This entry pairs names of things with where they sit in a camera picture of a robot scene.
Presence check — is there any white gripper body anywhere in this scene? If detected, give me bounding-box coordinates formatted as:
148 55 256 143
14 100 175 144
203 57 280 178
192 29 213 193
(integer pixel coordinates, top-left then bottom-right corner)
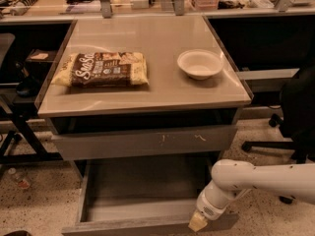
196 193 228 220

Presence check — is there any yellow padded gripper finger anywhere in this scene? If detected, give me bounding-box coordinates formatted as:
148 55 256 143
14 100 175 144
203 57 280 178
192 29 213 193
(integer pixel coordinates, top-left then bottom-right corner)
188 210 208 232

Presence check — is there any grey drawer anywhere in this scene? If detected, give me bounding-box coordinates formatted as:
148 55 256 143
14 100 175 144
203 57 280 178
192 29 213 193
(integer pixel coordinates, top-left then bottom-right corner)
52 125 237 160
61 154 240 236

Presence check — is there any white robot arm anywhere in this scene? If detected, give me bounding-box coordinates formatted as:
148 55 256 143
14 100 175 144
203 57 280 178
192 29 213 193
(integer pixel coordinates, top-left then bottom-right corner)
188 159 315 232

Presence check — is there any grey top drawer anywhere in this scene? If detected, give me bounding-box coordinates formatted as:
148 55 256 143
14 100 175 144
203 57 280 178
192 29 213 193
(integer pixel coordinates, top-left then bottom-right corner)
52 125 237 160

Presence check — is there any grey drawer cabinet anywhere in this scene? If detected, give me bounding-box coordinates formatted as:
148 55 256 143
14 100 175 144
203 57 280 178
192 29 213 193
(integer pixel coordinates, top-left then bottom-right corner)
34 14 254 182

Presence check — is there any black office chair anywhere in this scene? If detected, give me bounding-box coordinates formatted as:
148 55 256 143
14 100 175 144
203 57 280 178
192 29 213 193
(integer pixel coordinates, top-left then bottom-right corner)
241 62 315 205

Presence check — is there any white paper bowl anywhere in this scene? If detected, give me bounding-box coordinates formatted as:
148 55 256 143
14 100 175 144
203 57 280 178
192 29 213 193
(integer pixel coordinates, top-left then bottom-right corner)
177 49 223 81

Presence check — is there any brown seaweed snack bag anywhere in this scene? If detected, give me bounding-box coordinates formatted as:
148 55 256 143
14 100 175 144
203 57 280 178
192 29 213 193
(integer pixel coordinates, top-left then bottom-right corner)
52 52 149 88

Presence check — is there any plastic bottle on floor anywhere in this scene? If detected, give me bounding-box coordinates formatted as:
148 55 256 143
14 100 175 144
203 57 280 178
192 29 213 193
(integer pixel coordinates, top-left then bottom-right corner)
8 168 31 189

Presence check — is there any black coiled spring tool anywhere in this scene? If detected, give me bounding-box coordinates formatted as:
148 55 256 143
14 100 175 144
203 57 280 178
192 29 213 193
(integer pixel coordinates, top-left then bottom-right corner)
10 0 37 16

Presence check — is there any black table frame left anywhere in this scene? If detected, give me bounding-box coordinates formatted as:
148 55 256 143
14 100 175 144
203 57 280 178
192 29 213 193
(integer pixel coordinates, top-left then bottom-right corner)
0 94 62 165

